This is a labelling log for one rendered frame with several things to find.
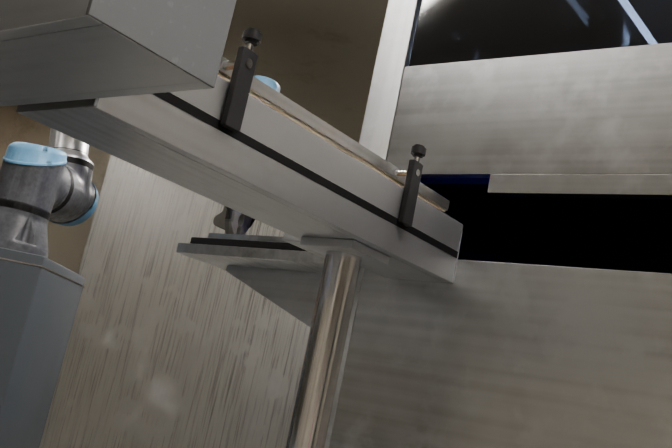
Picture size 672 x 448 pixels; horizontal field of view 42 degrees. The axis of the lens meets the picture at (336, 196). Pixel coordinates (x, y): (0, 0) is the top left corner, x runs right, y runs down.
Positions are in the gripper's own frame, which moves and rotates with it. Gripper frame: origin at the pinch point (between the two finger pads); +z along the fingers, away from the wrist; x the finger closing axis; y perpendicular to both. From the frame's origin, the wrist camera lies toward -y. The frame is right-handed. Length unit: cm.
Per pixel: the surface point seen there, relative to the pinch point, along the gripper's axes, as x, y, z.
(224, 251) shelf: 11.0, -9.1, 4.9
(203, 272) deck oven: -216, 234, -32
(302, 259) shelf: 11.0, -28.1, 5.2
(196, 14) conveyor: 86, -76, 3
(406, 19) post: 13, -41, -38
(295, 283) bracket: 2.5, -20.5, 8.0
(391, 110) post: 12.5, -41.7, -21.2
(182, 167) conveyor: 64, -54, 8
